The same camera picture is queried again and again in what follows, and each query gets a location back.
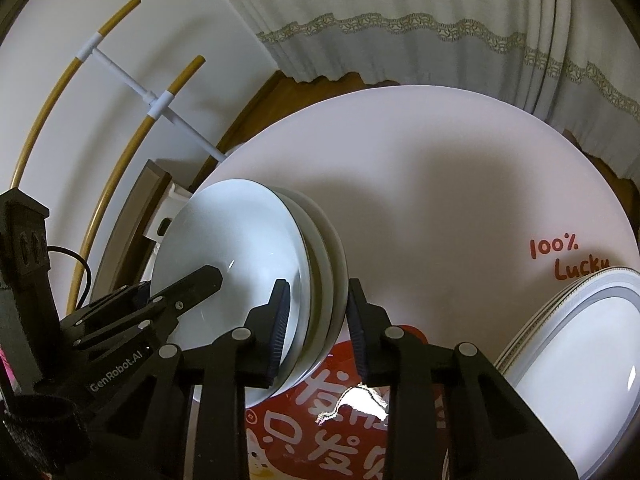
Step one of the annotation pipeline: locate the white box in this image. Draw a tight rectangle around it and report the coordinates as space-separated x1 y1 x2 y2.
142 182 193 241

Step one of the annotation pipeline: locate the black cable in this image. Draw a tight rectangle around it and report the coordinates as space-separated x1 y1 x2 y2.
46 244 93 311

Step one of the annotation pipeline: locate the black fabric wrist strap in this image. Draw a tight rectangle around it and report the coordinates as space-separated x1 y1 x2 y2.
0 395 93 466

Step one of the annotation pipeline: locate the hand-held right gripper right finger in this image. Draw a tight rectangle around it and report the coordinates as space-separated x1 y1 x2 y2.
347 277 576 480

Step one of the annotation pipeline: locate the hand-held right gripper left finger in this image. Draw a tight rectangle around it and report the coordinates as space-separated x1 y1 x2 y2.
100 279 292 480

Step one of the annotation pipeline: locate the wooden barre rail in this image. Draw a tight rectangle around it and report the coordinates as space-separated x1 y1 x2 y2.
67 55 207 311
10 0 142 191

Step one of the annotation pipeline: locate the white bowl grey band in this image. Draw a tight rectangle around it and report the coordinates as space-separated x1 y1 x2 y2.
272 187 335 391
292 195 350 407
150 179 307 396

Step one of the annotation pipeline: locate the brown wooden bench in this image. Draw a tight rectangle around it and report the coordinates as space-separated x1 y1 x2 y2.
92 160 173 301

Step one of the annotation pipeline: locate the round white table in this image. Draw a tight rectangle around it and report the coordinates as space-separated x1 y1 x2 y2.
192 85 640 480

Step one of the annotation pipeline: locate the white barre post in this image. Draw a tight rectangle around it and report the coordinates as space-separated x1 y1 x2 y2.
75 35 228 163

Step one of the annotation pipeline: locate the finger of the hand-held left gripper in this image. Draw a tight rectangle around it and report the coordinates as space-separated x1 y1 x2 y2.
60 282 151 333
72 266 223 348

